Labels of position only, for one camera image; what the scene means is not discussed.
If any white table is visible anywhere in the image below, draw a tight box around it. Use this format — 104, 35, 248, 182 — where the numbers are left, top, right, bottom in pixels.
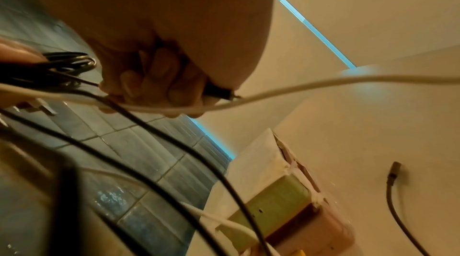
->
188, 44, 460, 256

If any person's left hand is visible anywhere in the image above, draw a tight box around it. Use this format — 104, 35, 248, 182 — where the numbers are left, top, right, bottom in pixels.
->
0, 35, 49, 108

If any tangle of cables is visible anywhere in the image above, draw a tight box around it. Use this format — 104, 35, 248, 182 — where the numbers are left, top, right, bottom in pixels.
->
385, 161, 432, 256

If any white plastic pouch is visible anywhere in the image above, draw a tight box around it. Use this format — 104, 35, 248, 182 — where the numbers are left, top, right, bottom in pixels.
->
215, 128, 357, 256

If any person's right hand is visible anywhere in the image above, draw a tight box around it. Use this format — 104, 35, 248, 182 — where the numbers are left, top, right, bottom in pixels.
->
26, 0, 278, 119

